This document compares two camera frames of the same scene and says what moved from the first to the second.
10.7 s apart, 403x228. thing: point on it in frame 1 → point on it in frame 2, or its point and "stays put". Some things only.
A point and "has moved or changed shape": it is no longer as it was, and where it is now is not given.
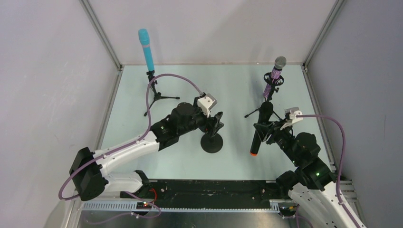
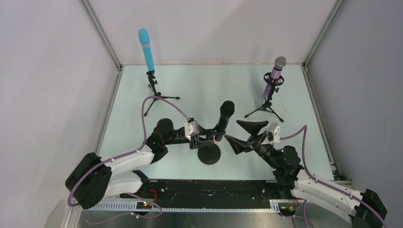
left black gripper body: x=208 y=121 → x=195 y=140
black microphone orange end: x=266 y=111 → x=226 y=110
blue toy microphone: x=144 y=37 stays put
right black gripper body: x=272 y=132 → x=256 y=142
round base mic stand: x=212 y=145 has moved or changed shape
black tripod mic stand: x=158 y=95 stays put
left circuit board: x=143 y=205 stays put
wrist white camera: x=206 y=103 → x=192 y=128
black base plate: x=210 y=194 stays put
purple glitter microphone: x=280 y=61 stays put
